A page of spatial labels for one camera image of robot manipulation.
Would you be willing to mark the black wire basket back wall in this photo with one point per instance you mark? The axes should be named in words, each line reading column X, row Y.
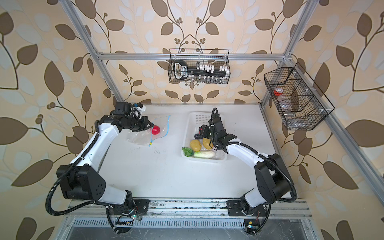
column 216, row 57

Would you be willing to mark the black white tool in basket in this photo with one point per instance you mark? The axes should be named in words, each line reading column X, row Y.
column 199, row 72

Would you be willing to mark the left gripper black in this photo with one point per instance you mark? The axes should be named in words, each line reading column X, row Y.
column 143, row 125

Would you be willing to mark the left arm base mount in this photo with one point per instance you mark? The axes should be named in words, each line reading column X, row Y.
column 122, row 218

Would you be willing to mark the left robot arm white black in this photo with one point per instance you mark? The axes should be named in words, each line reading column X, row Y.
column 81, row 180

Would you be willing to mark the aluminium frame rail front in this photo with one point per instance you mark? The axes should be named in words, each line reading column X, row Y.
column 194, row 208

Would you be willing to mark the yellow potato left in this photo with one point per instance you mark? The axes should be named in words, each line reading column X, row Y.
column 196, row 145

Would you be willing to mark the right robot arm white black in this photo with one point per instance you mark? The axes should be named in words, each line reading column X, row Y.
column 273, row 181

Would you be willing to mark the clear zip top bag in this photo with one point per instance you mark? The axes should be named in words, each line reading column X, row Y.
column 145, row 138

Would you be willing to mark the white plastic perforated basket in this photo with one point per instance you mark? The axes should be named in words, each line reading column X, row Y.
column 196, row 120

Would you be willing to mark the white radish green leaves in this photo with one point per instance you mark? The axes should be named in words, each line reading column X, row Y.
column 188, row 152

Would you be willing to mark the yellow potato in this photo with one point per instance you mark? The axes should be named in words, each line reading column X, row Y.
column 196, row 145
column 207, row 143

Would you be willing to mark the black wire basket wall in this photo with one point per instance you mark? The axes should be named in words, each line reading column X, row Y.
column 303, row 105
column 216, row 57

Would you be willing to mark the black wire basket right wall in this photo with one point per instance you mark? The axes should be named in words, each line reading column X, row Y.
column 303, row 105

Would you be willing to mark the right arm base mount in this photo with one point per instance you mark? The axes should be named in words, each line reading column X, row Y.
column 259, row 214

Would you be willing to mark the red capped bottle in basket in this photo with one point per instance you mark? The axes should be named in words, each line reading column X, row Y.
column 278, row 92

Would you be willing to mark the yellow potato right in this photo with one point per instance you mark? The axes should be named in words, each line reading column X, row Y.
column 207, row 143

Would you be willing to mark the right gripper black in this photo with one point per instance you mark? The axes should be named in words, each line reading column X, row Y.
column 203, row 132

